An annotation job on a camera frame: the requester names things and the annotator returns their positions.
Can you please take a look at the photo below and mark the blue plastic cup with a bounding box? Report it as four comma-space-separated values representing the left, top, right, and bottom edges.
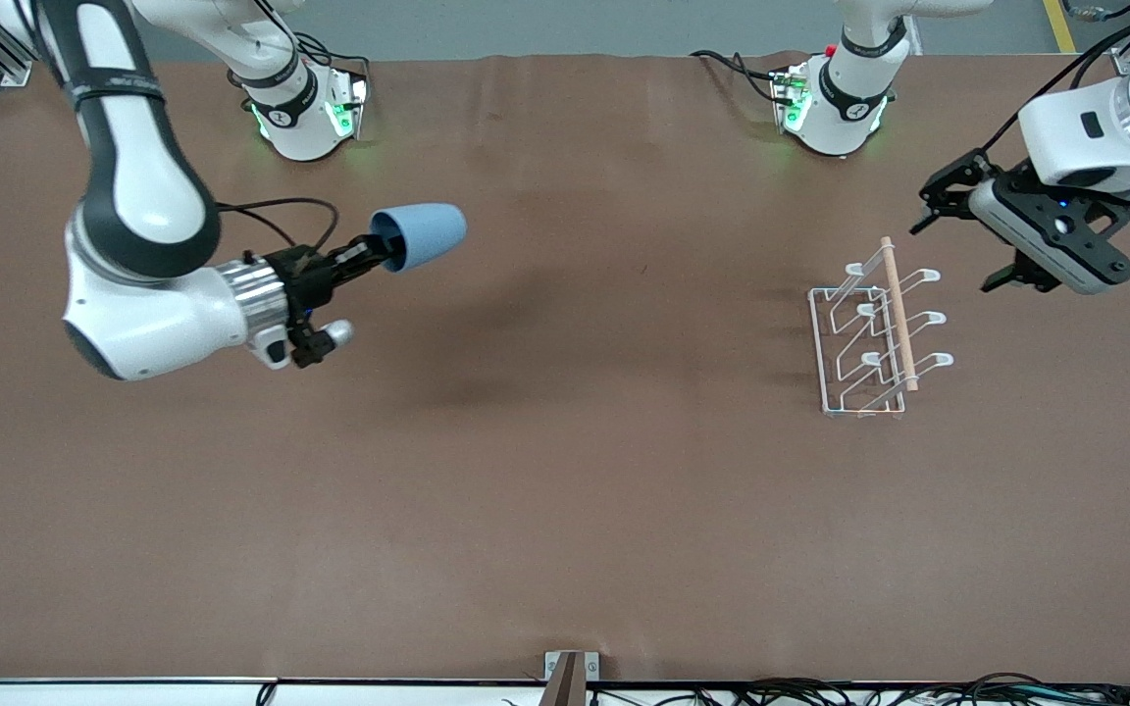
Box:
370, 203, 469, 275

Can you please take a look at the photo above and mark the brown table cover mat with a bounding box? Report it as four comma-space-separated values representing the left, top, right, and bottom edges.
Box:
0, 51, 1130, 684

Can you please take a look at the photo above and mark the white wire cup rack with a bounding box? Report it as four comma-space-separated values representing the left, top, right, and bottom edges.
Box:
807, 235, 955, 421

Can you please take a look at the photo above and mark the black right arm base cable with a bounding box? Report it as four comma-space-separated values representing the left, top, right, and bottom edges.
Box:
292, 32, 372, 79

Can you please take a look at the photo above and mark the black arm base cable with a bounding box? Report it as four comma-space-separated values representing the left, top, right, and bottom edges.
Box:
691, 49, 784, 104
292, 32, 372, 79

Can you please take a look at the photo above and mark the black left arm base cable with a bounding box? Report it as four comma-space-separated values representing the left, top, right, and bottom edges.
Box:
691, 49, 784, 104

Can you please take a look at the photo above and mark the small metal bracket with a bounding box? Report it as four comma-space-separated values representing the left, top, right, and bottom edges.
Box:
543, 650, 601, 706

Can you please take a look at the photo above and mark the brown wooden post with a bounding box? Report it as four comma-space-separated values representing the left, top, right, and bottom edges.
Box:
550, 652, 588, 706

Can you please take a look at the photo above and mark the black cable bundle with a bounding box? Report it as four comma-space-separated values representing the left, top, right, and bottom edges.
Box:
585, 673, 1130, 706

